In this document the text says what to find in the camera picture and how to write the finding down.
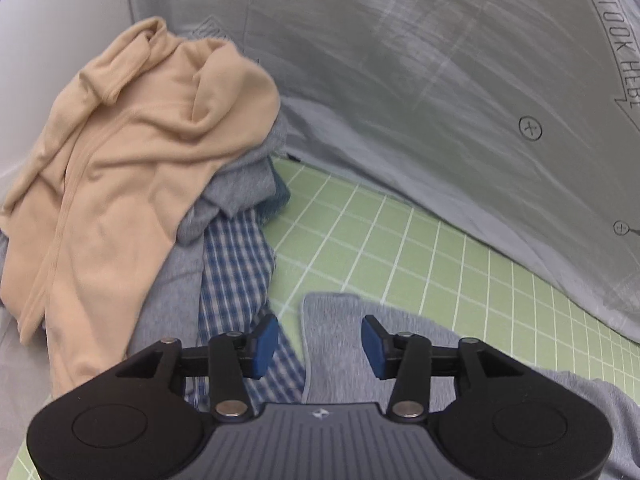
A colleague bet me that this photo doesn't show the grey sweatpants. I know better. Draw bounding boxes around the grey sweatpants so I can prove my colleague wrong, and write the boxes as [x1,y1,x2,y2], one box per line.
[300,292,639,479]

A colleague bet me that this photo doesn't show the green grid cutting mat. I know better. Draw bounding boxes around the green grid cutting mat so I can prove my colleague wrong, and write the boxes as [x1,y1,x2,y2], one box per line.
[0,156,640,480]

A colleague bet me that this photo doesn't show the grey garment in pile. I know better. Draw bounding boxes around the grey garment in pile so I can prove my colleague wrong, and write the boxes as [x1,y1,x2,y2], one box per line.
[127,119,286,356]

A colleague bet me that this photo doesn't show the beige garment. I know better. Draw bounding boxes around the beige garment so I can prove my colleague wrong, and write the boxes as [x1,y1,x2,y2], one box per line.
[1,18,280,396]

